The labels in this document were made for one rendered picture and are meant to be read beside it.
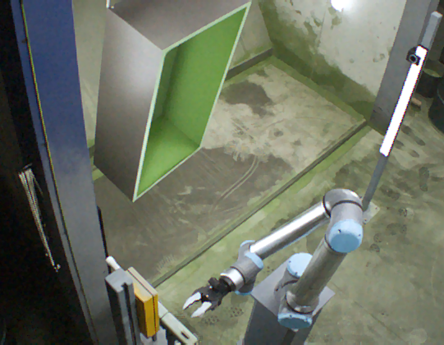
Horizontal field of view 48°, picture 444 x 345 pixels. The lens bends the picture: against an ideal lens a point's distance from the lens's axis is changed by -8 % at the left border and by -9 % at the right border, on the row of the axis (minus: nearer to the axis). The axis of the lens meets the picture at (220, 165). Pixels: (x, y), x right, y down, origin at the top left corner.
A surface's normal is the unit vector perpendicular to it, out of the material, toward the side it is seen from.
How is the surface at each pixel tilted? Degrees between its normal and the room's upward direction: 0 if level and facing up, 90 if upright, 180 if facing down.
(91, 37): 57
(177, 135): 12
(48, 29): 90
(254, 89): 0
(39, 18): 90
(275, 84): 0
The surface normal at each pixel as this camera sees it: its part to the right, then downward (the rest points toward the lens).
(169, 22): 0.22, -0.56
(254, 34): 0.63, 0.10
